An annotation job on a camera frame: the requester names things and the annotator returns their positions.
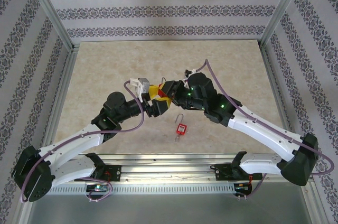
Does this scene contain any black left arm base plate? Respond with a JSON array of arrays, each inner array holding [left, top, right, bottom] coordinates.
[[73, 165, 122, 182]]

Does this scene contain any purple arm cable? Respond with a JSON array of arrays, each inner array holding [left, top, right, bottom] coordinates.
[[20, 79, 146, 203], [196, 59, 333, 200]]

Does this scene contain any perforated metal cable tray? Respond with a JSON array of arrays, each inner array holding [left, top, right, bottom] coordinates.
[[35, 183, 236, 195]]

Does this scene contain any aluminium frame post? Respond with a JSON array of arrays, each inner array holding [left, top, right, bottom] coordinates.
[[260, 0, 309, 46], [26, 0, 76, 50]]

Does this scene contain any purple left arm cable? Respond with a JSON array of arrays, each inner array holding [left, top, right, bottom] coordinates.
[[20, 79, 146, 203]]

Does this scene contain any red safety padlock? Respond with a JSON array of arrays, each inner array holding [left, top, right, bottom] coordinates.
[[175, 113, 186, 136]]

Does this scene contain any aluminium mounting rail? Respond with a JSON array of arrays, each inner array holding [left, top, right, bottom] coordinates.
[[25, 155, 315, 184]]

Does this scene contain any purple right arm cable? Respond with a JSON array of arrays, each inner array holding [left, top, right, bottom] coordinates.
[[196, 59, 333, 200]]

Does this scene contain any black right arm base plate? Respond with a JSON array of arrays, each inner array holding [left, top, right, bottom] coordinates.
[[215, 163, 262, 182]]

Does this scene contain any grey metal panel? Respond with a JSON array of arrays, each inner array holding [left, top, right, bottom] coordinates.
[[25, 192, 315, 224]]

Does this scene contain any aluminium side rail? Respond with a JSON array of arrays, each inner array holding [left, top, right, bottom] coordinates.
[[38, 45, 80, 161], [260, 44, 302, 160]]

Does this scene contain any small controller board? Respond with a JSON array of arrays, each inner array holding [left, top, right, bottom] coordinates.
[[87, 184, 109, 192], [236, 183, 253, 192]]

